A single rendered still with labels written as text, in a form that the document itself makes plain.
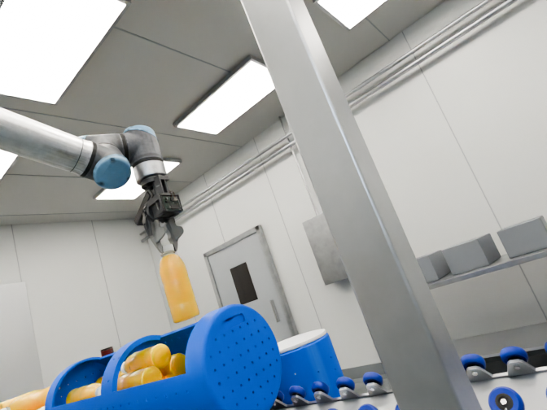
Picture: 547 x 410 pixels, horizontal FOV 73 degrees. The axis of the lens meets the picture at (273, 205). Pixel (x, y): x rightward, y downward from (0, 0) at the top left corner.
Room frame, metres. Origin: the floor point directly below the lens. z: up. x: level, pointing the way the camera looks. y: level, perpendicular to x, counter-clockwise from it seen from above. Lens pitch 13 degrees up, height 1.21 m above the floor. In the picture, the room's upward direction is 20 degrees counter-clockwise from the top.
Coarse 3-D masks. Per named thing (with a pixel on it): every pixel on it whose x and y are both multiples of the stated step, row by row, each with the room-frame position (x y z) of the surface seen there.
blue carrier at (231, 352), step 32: (224, 320) 0.98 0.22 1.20; (256, 320) 1.07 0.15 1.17; (128, 352) 1.17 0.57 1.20; (192, 352) 0.92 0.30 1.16; (224, 352) 0.95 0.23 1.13; (256, 352) 1.04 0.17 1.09; (64, 384) 1.43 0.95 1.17; (160, 384) 0.98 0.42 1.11; (192, 384) 0.91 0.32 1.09; (224, 384) 0.93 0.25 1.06; (256, 384) 1.01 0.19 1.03
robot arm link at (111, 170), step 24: (0, 120) 0.66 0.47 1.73; (24, 120) 0.69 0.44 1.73; (0, 144) 0.68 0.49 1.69; (24, 144) 0.70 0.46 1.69; (48, 144) 0.73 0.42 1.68; (72, 144) 0.76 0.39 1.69; (96, 144) 0.81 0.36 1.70; (72, 168) 0.79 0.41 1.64; (96, 168) 0.80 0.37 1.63; (120, 168) 0.84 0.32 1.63
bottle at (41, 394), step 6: (42, 390) 1.65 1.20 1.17; (48, 390) 1.66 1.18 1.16; (24, 396) 1.60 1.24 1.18; (30, 396) 1.61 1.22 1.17; (36, 396) 1.62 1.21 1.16; (42, 396) 1.63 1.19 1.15; (12, 402) 1.57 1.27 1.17; (18, 402) 1.57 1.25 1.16; (24, 402) 1.58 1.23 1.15; (30, 402) 1.59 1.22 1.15; (36, 402) 1.61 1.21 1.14; (42, 402) 1.63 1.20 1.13; (12, 408) 1.55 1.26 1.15; (18, 408) 1.56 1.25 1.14; (24, 408) 1.58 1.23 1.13; (30, 408) 1.60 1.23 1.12; (36, 408) 1.62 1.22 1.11
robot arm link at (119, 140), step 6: (84, 138) 0.89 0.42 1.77; (90, 138) 0.90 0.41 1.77; (96, 138) 0.90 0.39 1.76; (102, 138) 0.91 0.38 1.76; (108, 138) 0.92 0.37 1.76; (114, 138) 0.93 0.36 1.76; (120, 138) 0.94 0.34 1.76; (114, 144) 0.91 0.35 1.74; (120, 144) 0.94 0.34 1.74; (126, 144) 0.95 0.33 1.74; (120, 150) 0.94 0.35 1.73; (126, 150) 0.95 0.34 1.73; (126, 156) 0.96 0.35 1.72
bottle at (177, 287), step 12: (168, 252) 1.01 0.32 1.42; (168, 264) 0.99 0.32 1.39; (180, 264) 1.00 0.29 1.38; (168, 276) 0.99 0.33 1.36; (180, 276) 0.99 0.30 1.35; (168, 288) 0.99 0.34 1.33; (180, 288) 0.99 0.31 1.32; (168, 300) 0.99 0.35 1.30; (180, 300) 0.99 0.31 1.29; (192, 300) 1.01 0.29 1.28; (180, 312) 0.98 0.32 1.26; (192, 312) 0.99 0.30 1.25
